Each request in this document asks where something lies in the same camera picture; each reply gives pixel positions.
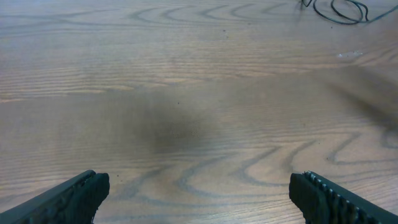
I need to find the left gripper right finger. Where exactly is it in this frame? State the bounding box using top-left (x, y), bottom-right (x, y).
top-left (289, 171), bottom-right (397, 224)

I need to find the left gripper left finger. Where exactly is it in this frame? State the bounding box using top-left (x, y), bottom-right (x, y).
top-left (1, 170), bottom-right (110, 224)

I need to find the black usb cable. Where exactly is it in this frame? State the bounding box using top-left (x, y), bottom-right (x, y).
top-left (300, 0), bottom-right (398, 26)

